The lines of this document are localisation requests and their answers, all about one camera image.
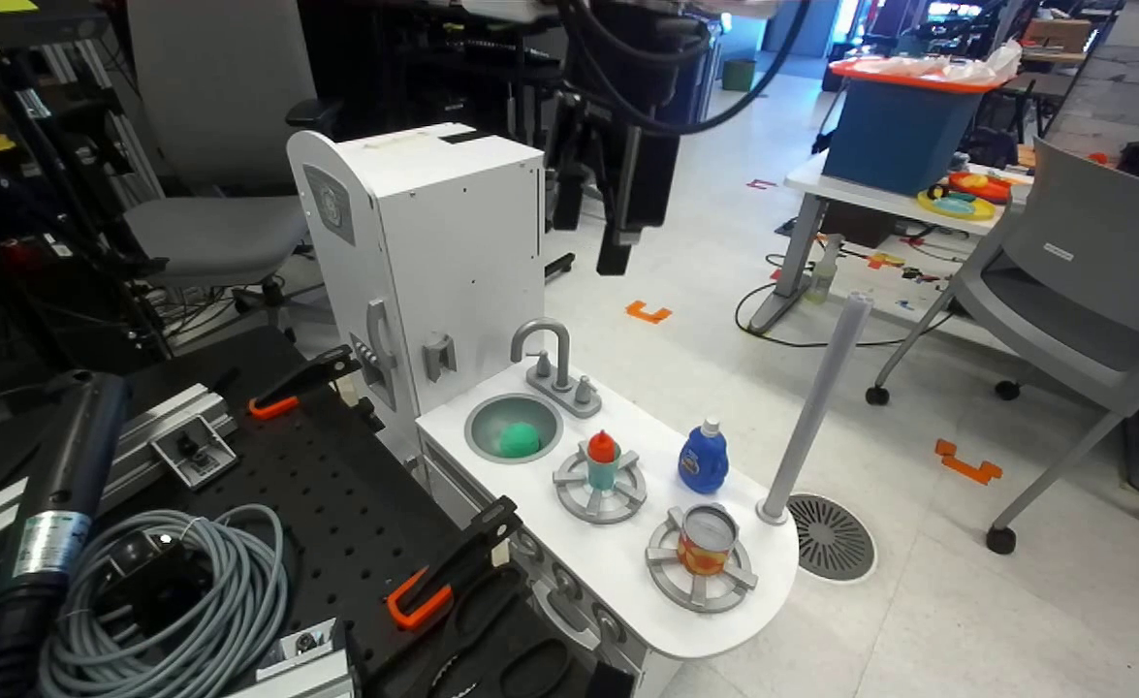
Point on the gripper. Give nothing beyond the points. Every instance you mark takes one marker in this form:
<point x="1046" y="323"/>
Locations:
<point x="639" y="58"/>

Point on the orange labelled tin can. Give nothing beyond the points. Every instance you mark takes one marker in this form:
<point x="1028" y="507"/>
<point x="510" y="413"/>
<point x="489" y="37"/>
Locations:
<point x="705" y="548"/>

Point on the orange floor tape mark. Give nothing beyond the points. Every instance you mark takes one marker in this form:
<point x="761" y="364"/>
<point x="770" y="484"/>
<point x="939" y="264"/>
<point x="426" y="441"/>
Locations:
<point x="647" y="312"/>
<point x="966" y="467"/>

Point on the green waste bin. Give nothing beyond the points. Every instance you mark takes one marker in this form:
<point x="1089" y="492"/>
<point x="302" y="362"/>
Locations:
<point x="738" y="76"/>

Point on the white toy kitchen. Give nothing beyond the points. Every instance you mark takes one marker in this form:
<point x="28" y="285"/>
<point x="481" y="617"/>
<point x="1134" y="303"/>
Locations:
<point x="472" y="262"/>

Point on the grey toy tap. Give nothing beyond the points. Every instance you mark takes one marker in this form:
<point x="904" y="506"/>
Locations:
<point x="557" y="373"/>

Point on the white table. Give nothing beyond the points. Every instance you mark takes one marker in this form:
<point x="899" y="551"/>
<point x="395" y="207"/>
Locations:
<point x="821" y="184"/>

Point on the spray bottle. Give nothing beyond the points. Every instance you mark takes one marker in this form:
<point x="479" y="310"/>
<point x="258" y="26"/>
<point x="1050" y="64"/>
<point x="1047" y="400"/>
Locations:
<point x="824" y="276"/>

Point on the grey hook on toy kitchen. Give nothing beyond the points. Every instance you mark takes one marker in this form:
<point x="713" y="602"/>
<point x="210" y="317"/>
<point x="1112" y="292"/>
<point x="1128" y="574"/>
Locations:
<point x="438" y="357"/>

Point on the small red capped bottle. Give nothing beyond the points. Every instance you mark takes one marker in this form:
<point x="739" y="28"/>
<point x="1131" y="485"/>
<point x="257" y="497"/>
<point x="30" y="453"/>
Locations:
<point x="603" y="460"/>

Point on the grey toy kitchen rod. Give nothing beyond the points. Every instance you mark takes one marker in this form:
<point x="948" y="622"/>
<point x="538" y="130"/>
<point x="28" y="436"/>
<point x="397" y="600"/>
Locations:
<point x="816" y="397"/>

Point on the green ball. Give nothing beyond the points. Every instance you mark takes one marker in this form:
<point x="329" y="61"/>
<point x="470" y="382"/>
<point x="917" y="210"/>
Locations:
<point x="519" y="441"/>

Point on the blue toy detergent bottle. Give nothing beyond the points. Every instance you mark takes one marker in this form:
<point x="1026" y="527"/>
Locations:
<point x="703" y="463"/>

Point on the grey toy sink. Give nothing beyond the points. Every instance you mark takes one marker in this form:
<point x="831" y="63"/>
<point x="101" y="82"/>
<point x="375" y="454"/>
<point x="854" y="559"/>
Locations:
<point x="491" y="427"/>

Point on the grey toy burner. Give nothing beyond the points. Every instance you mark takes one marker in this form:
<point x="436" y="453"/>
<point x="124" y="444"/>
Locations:
<point x="724" y="582"/>
<point x="574" y="480"/>

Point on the blue bin with orange lid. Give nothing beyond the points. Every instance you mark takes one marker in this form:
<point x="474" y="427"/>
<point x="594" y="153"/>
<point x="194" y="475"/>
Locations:
<point x="899" y="126"/>

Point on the toy fridge door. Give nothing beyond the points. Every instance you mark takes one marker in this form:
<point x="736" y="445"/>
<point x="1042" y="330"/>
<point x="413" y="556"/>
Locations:
<point x="346" y="291"/>

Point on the yellow and orange toys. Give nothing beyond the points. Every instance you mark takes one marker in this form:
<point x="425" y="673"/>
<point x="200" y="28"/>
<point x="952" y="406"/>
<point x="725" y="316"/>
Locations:
<point x="962" y="199"/>

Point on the black clamp with orange tip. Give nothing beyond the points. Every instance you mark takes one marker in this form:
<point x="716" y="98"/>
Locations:
<point x="453" y="567"/>
<point x="302" y="383"/>

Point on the round floor vent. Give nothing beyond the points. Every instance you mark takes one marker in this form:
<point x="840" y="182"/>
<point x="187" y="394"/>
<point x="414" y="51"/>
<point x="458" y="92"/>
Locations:
<point x="831" y="538"/>

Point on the grey office chair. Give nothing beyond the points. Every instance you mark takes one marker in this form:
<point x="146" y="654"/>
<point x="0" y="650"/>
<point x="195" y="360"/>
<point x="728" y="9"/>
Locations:
<point x="215" y="126"/>

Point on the grey chair on castors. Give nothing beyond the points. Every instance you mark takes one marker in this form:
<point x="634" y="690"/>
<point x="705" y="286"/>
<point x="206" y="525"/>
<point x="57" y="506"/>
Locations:
<point x="1083" y="291"/>

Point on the cardboard box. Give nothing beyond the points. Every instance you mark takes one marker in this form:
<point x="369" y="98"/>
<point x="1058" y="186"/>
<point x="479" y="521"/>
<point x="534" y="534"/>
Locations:
<point x="1056" y="35"/>

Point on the black equipment rack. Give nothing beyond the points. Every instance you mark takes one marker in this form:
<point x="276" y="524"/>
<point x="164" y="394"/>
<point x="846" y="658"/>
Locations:
<point x="36" y="174"/>

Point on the black cylindrical tool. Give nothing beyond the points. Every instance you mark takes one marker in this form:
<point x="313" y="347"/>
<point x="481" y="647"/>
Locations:
<point x="60" y="504"/>

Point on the aluminium rail with bracket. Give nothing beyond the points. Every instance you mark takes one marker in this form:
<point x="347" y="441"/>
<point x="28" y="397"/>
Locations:
<point x="152" y="436"/>

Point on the aluminium corner bracket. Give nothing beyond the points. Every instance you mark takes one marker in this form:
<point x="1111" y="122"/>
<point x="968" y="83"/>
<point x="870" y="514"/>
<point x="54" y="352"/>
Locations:
<point x="307" y="659"/>

